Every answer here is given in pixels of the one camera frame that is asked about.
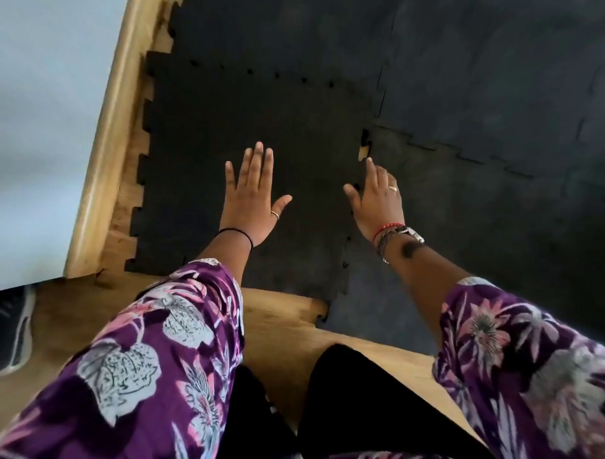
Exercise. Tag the black wrist band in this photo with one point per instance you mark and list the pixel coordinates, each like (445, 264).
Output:
(238, 231)

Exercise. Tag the purple floral right sleeve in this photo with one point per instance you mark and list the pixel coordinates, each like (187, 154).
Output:
(529, 373)

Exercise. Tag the person's right middle finger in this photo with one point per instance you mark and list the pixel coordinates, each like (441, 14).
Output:
(383, 176)

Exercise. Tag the black trousers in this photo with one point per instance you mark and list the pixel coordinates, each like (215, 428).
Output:
(364, 406)

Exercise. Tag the person's left middle finger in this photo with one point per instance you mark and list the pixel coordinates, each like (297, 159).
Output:
(256, 163)

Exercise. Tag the purple floral sleeve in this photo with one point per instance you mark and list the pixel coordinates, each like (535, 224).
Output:
(529, 373)
(142, 369)

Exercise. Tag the person's left hand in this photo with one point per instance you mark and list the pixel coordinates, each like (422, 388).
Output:
(248, 203)

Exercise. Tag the black interlocking foam mat tile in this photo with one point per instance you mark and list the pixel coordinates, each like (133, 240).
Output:
(283, 38)
(510, 246)
(496, 71)
(198, 142)

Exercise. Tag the person's right forearm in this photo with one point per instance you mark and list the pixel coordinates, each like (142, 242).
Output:
(430, 283)

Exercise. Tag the black shoe with white sole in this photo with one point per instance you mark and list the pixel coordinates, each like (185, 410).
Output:
(13, 326)

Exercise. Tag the silver wrist watch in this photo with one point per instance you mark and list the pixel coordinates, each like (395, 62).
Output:
(401, 235)

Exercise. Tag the purple floral left sleeve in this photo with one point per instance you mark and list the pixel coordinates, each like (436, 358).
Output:
(142, 369)

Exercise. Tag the wooden skirting board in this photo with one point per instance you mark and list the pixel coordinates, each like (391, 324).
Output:
(101, 156)

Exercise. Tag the person's right hand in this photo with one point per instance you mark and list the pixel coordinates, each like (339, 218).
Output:
(378, 208)

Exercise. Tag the person's left forearm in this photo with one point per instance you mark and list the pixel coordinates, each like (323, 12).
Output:
(229, 255)

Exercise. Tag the person's left little finger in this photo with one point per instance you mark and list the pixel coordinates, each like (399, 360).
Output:
(230, 177)

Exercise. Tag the person's left thumb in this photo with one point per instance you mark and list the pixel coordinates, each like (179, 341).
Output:
(281, 206)

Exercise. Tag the person's right thumb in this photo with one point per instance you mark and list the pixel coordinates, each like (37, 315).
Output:
(352, 195)

